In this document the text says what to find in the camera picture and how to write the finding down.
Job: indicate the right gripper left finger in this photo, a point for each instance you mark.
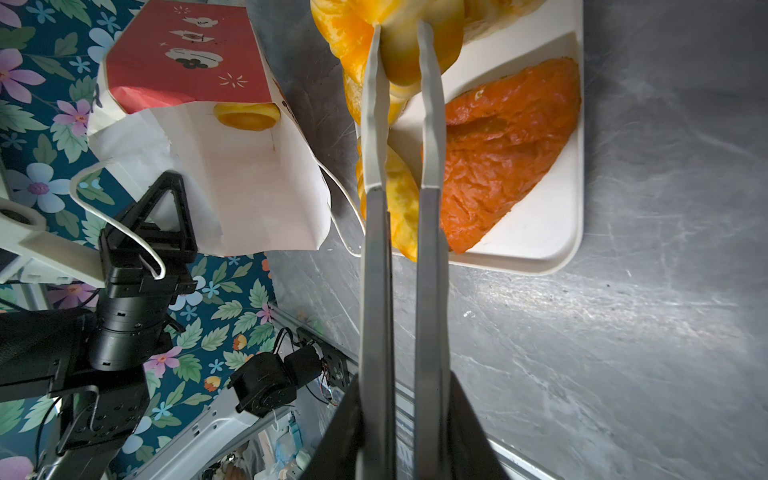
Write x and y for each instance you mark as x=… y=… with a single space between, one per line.
x=336 y=456

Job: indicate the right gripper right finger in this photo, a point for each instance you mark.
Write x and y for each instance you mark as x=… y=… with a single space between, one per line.
x=470 y=453

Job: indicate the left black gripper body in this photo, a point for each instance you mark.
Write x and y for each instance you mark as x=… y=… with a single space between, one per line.
x=132 y=308

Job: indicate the metal food tongs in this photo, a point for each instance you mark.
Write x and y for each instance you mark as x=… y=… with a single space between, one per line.
x=385 y=276

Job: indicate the round ring fake bread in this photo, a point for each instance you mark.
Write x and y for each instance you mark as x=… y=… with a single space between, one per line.
x=249 y=117

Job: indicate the red and white paper bag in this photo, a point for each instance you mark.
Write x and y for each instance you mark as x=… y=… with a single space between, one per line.
x=247 y=192

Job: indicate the long yellow fake bread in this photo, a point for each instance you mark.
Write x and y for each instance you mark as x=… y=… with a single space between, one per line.
x=348 y=27

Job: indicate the orange triangular fake pastry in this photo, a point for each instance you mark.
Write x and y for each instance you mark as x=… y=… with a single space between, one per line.
x=503 y=137

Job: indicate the curved croissant fake bread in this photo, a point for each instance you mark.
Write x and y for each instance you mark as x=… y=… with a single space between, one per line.
x=403 y=205

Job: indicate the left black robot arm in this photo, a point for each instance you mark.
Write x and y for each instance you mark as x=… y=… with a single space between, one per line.
x=46 y=352

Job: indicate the white rectangular tray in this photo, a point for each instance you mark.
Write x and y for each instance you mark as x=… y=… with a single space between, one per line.
x=542 y=232

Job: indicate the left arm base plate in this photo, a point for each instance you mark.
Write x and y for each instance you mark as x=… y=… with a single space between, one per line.
x=334 y=361

